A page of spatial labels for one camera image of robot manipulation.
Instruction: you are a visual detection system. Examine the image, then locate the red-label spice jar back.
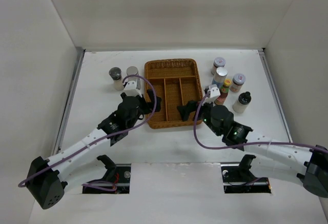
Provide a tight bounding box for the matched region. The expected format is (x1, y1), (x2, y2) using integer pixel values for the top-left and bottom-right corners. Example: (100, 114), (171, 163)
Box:
(211, 57), (226, 75)

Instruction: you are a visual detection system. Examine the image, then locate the black-top salt grinder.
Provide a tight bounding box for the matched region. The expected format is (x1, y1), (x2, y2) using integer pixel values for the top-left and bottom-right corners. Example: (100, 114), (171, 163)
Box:
(109, 67), (124, 91)

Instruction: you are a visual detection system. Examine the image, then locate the red-label spice jar right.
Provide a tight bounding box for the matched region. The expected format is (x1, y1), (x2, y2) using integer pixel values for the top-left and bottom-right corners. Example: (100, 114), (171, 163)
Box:
(230, 73), (245, 93)

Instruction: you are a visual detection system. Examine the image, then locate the brown wicker divided tray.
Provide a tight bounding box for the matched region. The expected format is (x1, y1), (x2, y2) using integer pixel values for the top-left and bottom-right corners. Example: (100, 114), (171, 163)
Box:
(144, 58), (203, 129)

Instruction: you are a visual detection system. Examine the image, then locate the white-lid blue-label shaker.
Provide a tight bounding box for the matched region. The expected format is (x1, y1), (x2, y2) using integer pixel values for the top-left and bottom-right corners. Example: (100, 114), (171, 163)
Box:
(212, 67), (228, 88)

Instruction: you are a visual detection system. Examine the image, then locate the black-cap white bottle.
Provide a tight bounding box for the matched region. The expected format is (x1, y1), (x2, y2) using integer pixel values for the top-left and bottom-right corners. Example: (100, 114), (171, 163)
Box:
(232, 91), (252, 114)

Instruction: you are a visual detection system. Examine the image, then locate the yellow-cap hot sauce bottle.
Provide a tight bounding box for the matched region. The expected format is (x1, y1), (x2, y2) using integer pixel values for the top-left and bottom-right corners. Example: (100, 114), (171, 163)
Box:
(214, 79), (232, 105)

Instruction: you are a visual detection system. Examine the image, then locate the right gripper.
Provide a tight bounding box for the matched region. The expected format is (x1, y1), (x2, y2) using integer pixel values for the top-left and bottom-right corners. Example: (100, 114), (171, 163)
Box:
(177, 96), (222, 136)

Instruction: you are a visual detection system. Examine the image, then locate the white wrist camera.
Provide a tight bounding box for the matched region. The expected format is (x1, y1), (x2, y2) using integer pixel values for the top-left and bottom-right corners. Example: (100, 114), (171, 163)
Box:
(123, 80), (142, 97)
(206, 84), (220, 103)

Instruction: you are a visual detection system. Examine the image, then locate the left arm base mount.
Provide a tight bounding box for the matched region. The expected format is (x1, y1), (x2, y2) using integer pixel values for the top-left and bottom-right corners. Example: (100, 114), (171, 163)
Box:
(82, 155), (132, 194)

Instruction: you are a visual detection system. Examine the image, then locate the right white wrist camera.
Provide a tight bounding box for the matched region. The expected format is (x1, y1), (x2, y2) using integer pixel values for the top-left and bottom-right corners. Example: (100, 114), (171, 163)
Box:
(206, 84), (220, 103)

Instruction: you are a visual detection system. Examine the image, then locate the silver-lid spice jar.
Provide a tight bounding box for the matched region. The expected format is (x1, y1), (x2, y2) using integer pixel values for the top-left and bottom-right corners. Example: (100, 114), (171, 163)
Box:
(126, 66), (141, 90)

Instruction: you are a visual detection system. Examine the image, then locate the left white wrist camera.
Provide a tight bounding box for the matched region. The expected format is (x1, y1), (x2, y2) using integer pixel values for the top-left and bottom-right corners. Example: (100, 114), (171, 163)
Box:
(123, 80), (142, 97)

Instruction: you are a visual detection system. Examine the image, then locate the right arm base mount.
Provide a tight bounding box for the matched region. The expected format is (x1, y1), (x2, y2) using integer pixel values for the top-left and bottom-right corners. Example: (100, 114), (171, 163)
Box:
(221, 155), (271, 194)

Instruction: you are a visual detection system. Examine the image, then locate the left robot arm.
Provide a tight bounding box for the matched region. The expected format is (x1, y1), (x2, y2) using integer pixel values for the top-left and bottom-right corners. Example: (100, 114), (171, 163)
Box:
(24, 89), (162, 210)

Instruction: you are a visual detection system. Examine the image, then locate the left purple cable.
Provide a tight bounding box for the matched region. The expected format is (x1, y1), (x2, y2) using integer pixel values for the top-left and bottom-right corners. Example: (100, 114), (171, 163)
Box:
(18, 74), (157, 188)

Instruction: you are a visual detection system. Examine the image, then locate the red-label spice jar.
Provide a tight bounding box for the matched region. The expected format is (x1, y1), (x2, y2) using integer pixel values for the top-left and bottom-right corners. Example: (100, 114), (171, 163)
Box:
(211, 57), (226, 75)
(230, 73), (245, 93)

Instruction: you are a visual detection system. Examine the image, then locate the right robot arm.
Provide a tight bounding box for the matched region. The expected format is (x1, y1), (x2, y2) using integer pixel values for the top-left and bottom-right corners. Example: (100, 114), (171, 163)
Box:
(177, 85), (327, 198)

